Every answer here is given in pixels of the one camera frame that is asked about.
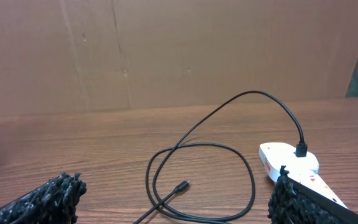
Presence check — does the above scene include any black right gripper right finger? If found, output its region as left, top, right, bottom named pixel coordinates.
left=267, top=166, right=358, bottom=224

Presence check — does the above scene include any white charger adapter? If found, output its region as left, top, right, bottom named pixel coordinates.
left=286, top=151, right=319, bottom=174

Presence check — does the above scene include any brown cardboard backdrop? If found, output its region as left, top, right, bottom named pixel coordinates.
left=0, top=1, right=358, bottom=116

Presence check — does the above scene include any white power strip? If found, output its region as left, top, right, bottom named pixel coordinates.
left=259, top=142, right=347, bottom=208

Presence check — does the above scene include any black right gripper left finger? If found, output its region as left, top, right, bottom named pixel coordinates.
left=0, top=172, right=87, bottom=224

